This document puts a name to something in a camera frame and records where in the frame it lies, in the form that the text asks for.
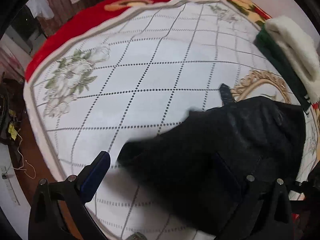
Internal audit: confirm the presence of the black leather jacket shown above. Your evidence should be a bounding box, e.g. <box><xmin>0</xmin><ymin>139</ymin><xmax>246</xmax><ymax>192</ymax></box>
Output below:
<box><xmin>118</xmin><ymin>85</ymin><xmax>306</xmax><ymax>239</ymax></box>

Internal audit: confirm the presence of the white fluffy folded garment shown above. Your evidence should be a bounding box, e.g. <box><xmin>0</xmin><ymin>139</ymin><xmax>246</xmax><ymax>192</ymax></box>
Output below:
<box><xmin>264</xmin><ymin>16</ymin><xmax>319</xmax><ymax>103</ymax></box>

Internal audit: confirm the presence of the dark green folded garment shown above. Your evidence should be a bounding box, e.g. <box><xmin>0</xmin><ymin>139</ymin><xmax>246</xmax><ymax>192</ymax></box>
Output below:
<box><xmin>254</xmin><ymin>27</ymin><xmax>311</xmax><ymax>112</ymax></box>

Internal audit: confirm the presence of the red floral blanket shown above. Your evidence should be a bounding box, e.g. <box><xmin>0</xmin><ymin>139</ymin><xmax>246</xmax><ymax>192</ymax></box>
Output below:
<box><xmin>25</xmin><ymin>0</ymin><xmax>271</xmax><ymax>81</ymax></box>

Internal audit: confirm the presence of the clothes rack with hanging garments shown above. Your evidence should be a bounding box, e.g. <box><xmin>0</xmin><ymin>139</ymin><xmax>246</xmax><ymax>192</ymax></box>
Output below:
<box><xmin>1</xmin><ymin>0</ymin><xmax>99</xmax><ymax>83</ymax></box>

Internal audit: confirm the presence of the white floral diamond-pattern cloth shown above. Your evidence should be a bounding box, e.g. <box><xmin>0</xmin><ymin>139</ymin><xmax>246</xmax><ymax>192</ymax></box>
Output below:
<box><xmin>24</xmin><ymin>0</ymin><xmax>319</xmax><ymax>239</ymax></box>

